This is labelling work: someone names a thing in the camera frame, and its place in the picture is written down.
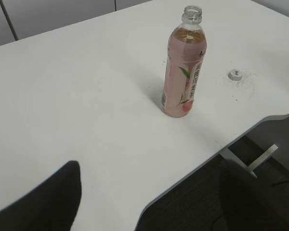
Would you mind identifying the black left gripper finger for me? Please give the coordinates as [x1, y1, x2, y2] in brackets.
[0, 161, 82, 231]

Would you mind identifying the pink oolong tea bottle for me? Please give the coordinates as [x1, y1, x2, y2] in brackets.
[161, 5, 207, 117]

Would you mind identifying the grey bottle cap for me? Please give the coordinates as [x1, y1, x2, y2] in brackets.
[228, 69, 242, 81]

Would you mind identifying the white table leg frame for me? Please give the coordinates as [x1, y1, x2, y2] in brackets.
[219, 142, 278, 178]

